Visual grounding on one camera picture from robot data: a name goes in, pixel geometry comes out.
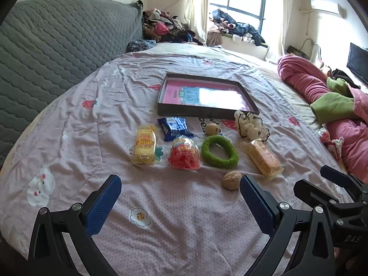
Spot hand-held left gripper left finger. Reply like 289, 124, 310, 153
28, 174, 123, 276

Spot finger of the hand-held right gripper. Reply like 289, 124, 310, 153
320, 165, 368, 204
293, 179, 345, 212

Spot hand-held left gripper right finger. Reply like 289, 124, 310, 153
239, 174, 335, 276

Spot wrinkled walnut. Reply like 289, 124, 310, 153
221, 170, 241, 190

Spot orange wafer packet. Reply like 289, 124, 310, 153
240, 139, 285, 182

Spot yellow cake packet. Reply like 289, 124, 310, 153
130, 125, 157, 166

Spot cream scrunchie black trim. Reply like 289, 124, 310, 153
234, 110, 270, 143

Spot green ring scrunchie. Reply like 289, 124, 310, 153
201, 135, 239, 170

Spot red snack packet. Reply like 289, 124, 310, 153
168, 136, 201, 170

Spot blue snack packet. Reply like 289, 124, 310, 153
157, 116, 194, 142

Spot pink shallow box tray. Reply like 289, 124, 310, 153
157, 73, 260, 120

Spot red white candy packet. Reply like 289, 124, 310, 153
318, 126, 345, 160

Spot green blanket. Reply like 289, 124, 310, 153
310, 77, 363, 125

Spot pink quilt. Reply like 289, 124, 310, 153
277, 54, 368, 183

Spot pink printed bedsheet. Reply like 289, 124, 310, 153
0, 44, 354, 276

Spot black television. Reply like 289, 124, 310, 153
346, 43, 368, 85

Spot dark small bag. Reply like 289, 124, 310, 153
287, 45, 311, 58

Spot grey quilted headboard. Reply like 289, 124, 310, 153
0, 0, 144, 170

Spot dark patterned cloth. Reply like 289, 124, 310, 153
127, 39, 157, 54

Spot cream curtain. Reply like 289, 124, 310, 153
177, 0, 215, 45
264, 0, 295, 62

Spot white air conditioner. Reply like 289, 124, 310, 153
310, 0, 347, 18

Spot heap of dark jackets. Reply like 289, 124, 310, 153
207, 8, 269, 47

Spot pile of mixed clothes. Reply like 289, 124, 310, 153
142, 8, 206, 46

